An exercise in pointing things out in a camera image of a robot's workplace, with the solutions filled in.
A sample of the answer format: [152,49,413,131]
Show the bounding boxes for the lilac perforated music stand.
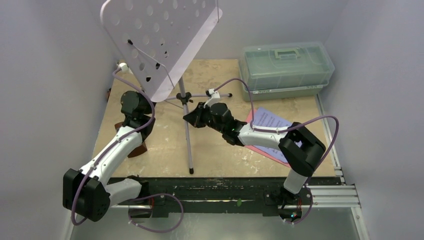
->
[99,0,223,174]

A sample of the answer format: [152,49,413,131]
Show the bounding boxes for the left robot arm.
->
[62,91,155,226]

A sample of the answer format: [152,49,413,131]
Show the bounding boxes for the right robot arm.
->
[183,102,328,204]

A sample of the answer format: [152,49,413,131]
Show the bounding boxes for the pink paper folder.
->
[244,109,290,168]

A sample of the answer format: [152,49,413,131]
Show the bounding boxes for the white sheet music pages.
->
[253,107,293,163]

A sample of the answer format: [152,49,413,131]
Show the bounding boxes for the brown wooden metronome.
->
[114,121,148,158]

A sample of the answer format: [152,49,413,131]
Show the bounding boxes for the translucent green storage box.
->
[238,41,335,102]

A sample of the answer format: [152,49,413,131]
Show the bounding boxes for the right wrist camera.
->
[204,88,221,108]

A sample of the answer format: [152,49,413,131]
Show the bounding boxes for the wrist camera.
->
[204,88,221,108]
[118,62,133,75]

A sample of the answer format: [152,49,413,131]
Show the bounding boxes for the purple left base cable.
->
[128,193,185,234]

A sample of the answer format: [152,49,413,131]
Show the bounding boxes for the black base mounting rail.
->
[99,177,342,219]

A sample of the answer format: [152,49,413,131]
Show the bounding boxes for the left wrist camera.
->
[118,62,133,75]

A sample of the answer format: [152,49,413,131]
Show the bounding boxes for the aluminium frame rails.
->
[61,94,370,240]

